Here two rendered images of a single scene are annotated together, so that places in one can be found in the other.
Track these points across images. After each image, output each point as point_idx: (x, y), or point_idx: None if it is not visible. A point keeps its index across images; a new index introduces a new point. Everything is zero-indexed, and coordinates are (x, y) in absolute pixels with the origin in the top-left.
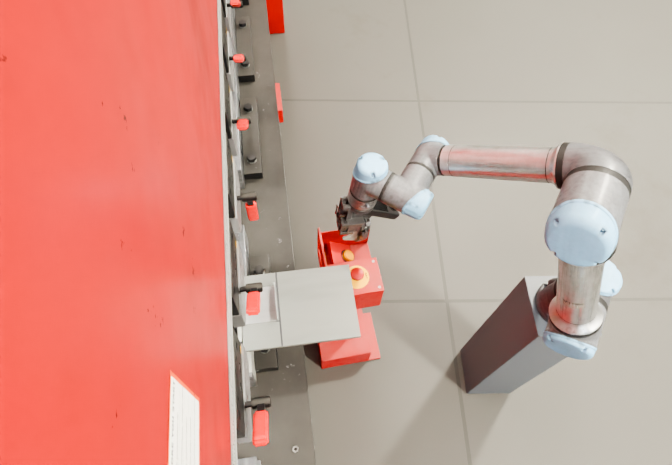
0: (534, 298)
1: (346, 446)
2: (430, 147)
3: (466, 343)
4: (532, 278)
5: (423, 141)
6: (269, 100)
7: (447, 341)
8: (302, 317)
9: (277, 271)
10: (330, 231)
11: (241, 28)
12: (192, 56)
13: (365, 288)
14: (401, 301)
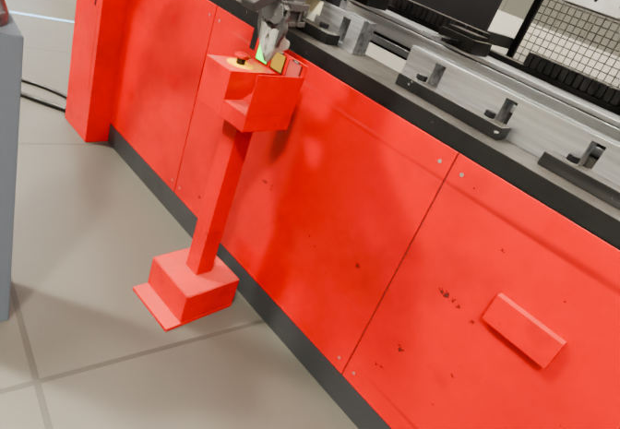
0: (9, 23)
1: (143, 223)
2: None
3: (9, 290)
4: (9, 33)
5: None
6: (491, 143)
7: (31, 326)
8: None
9: (311, 38)
10: (293, 77)
11: None
12: None
13: (226, 57)
14: (122, 359)
